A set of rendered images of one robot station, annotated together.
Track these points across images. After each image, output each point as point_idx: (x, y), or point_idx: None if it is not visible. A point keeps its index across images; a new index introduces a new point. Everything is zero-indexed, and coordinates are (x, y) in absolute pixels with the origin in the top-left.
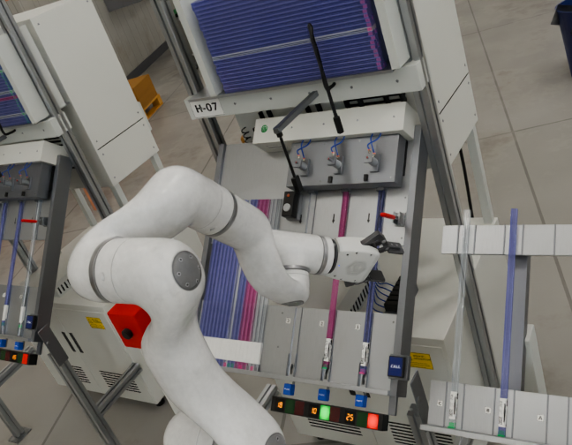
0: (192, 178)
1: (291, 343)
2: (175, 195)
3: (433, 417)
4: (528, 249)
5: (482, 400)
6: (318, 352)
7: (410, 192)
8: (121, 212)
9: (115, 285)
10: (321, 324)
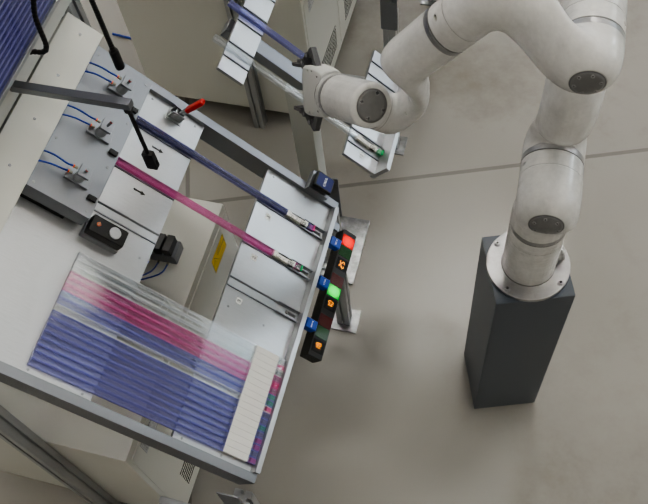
0: None
1: (265, 304)
2: None
3: (370, 165)
4: (264, 16)
5: None
6: (281, 274)
7: (154, 87)
8: (559, 3)
9: (626, 20)
10: (254, 258)
